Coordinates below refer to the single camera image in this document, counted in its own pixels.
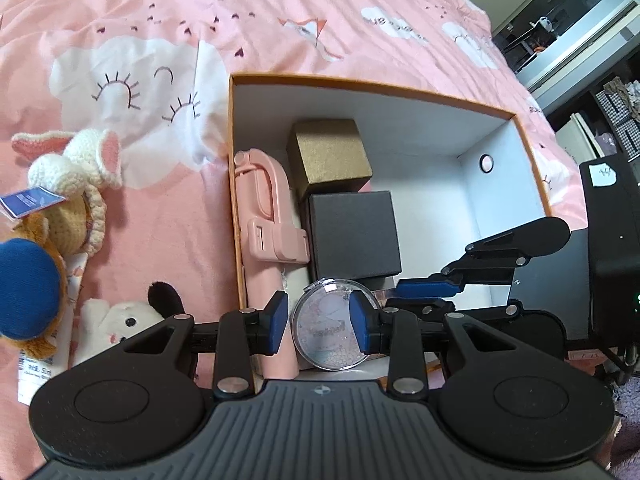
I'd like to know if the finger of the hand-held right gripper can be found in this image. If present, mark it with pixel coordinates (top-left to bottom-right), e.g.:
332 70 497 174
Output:
395 225 532 302
384 297 523 318

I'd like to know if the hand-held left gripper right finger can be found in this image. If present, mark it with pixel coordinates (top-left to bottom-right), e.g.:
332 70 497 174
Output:
349 291 506 397

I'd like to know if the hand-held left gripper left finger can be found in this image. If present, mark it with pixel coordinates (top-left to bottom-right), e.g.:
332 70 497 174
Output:
122 290 290 397

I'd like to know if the clear round glitter jar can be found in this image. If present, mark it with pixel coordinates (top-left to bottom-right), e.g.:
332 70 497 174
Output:
291 275 383 372

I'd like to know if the pink leather case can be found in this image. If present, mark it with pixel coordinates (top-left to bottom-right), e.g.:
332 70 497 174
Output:
248 260 301 380

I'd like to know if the pink plastic folding holder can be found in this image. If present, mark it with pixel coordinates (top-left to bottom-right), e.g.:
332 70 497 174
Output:
233 148 310 265

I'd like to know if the black gift box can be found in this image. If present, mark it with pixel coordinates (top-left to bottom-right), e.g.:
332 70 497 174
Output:
302 191 403 286

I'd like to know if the orange cardboard box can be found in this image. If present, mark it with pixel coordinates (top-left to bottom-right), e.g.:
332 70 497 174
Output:
227 72 553 396

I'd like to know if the white dog plush keychain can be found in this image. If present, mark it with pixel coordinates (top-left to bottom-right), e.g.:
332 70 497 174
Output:
80 281 186 361

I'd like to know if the gold gift box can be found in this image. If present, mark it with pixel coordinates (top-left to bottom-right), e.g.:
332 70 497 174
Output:
286 119 373 201

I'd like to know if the white lotion tube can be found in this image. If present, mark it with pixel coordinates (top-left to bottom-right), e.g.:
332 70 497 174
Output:
17 252 91 406

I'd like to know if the red panda plush blue hat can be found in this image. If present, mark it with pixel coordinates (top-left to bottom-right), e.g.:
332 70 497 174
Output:
0 185 68 358

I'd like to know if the white crochet bunny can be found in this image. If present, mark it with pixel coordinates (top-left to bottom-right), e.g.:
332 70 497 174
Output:
11 128 123 256

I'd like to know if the person's right forearm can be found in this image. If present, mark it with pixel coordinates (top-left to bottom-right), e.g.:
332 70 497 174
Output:
607 382 640 480

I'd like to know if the checkered storage bin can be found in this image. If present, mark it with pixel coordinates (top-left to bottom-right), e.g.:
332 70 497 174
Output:
597 80 640 131
617 115 640 158

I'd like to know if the cream storage box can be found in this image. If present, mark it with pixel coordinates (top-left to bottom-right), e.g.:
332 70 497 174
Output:
555 111 608 163

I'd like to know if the dark shelf unit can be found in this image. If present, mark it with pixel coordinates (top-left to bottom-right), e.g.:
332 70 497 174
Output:
547 50 640 171

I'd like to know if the pile of crumpled clothes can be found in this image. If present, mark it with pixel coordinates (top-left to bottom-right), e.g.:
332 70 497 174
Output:
605 77 640 106

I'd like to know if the pink printed blanket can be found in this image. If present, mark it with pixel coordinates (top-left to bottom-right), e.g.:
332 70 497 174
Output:
0 0 568 396

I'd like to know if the white door frame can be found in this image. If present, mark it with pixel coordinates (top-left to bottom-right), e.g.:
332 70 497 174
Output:
520 0 640 111

